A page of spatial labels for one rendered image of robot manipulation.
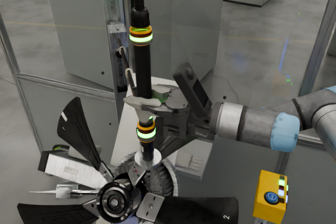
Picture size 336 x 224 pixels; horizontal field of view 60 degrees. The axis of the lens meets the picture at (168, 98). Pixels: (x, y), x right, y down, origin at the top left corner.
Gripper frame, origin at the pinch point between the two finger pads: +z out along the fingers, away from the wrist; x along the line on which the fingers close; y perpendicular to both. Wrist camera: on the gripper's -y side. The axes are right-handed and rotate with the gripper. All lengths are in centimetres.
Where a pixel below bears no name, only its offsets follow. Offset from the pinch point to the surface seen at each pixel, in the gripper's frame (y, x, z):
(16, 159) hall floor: 159, 75, 165
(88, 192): 49, 2, 22
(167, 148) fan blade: 24.7, 9.0, -4.8
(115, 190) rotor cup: 35.2, -2.8, 7.4
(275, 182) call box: 53, 32, -40
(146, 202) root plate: 41.5, 0.6, -1.0
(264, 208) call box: 55, 21, -37
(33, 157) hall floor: 160, 82, 152
